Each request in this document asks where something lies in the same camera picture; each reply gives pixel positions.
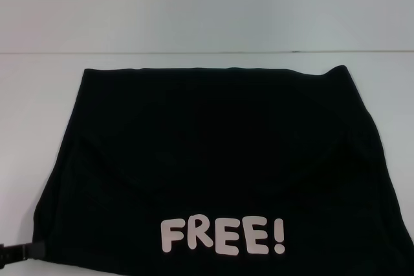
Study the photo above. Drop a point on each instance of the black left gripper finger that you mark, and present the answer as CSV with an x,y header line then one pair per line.
x,y
38,250

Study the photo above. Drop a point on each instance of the black t-shirt with FREE print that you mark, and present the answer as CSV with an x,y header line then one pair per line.
x,y
207,159

